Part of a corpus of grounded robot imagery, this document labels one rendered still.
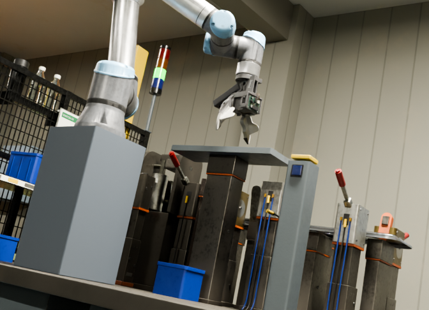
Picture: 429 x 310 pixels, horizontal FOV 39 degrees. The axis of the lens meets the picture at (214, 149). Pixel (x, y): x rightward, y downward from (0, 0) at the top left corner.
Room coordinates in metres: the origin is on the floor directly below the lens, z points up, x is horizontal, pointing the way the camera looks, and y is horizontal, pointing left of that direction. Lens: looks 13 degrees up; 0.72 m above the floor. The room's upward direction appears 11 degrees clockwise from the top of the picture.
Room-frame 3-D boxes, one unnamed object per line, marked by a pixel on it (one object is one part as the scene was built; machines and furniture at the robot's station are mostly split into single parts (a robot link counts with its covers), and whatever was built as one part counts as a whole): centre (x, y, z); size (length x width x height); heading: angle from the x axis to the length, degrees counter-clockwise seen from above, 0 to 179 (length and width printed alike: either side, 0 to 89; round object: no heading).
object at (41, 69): (2.84, 0.90, 1.53); 0.07 x 0.07 x 0.20
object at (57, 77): (2.92, 0.84, 1.53); 0.07 x 0.07 x 0.20
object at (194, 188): (2.08, 0.04, 0.89); 0.12 x 0.07 x 0.38; 144
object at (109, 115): (1.73, 0.34, 1.15); 0.15 x 0.15 x 0.10
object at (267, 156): (1.87, -0.05, 1.16); 0.37 x 0.14 x 0.02; 54
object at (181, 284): (1.79, 0.03, 0.74); 0.11 x 0.10 x 0.09; 54
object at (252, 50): (1.84, -0.05, 1.51); 0.09 x 0.08 x 0.11; 88
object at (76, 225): (1.73, 0.34, 0.90); 0.20 x 0.20 x 0.40; 50
